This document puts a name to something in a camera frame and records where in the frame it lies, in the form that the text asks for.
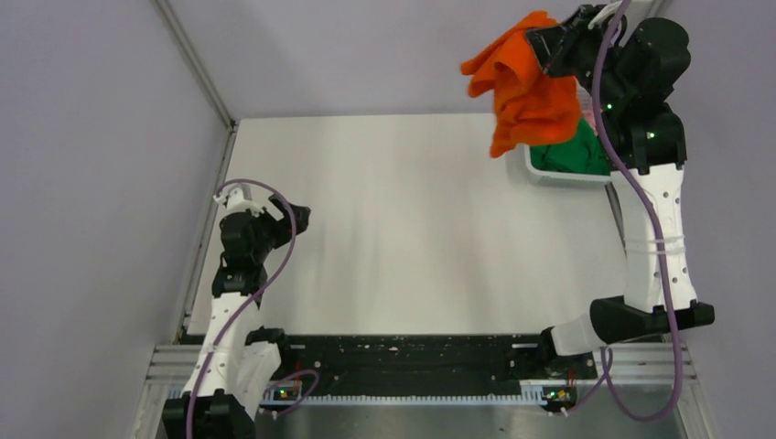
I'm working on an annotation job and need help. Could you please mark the white plastic basket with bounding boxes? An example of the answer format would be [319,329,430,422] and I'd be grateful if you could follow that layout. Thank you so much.
[523,84,611,188]

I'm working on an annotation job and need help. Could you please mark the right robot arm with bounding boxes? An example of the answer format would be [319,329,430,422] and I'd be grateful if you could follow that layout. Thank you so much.
[525,5,716,377]

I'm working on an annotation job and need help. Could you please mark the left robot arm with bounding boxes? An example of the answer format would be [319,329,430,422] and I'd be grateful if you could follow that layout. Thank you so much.
[162,178,311,438]

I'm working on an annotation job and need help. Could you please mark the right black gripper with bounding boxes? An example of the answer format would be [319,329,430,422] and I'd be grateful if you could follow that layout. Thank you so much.
[524,4,627,111]

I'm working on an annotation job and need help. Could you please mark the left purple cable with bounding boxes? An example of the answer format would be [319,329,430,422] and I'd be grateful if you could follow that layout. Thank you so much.
[185,178,320,439]

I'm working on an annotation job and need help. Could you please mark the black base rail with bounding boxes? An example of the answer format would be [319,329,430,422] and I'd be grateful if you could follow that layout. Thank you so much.
[247,328,598,401]

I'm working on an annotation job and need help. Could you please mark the white cable duct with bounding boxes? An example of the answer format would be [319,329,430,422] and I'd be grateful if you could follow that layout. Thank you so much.
[167,380,574,407]

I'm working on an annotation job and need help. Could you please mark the pink t shirt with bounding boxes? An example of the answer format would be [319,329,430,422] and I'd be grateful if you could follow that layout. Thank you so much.
[580,102,598,133]

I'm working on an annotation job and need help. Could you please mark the green t shirt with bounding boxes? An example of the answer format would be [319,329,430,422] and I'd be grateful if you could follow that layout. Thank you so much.
[529,119,610,176]

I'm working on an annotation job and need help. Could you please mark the orange t shirt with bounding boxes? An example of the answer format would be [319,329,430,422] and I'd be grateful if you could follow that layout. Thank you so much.
[459,10,582,158]

